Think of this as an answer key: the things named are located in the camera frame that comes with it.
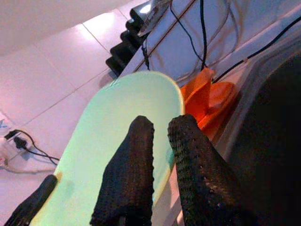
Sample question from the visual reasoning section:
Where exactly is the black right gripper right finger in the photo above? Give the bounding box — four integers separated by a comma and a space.
167, 113, 243, 226

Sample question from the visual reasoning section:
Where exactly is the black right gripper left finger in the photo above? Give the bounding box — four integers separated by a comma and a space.
90, 115, 155, 226

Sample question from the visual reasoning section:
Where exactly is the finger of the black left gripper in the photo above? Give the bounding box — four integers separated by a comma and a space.
4, 174, 59, 226

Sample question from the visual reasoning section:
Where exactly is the light green plate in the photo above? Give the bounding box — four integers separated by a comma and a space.
30, 70, 186, 226

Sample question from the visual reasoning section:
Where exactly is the white power strip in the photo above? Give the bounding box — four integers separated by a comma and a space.
0, 128, 32, 167

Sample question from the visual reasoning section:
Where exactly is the orange plastic plate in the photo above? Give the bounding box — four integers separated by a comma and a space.
180, 67, 238, 140

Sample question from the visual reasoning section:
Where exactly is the black battery charger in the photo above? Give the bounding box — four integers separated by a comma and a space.
130, 4, 154, 24
125, 18, 147, 36
110, 43, 137, 65
119, 30, 144, 50
105, 55, 128, 78

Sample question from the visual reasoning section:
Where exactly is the grey flat device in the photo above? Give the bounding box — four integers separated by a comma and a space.
137, 0, 172, 38

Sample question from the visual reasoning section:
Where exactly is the black plug with cable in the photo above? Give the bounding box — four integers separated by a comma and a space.
4, 129, 60, 166

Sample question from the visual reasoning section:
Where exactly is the short knotted black cable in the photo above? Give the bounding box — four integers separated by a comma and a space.
140, 38, 151, 72

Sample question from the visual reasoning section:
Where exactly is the thick black cable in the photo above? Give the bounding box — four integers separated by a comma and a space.
199, 0, 208, 72

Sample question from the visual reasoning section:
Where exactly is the thin black cable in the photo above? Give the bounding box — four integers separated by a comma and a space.
168, 0, 206, 65

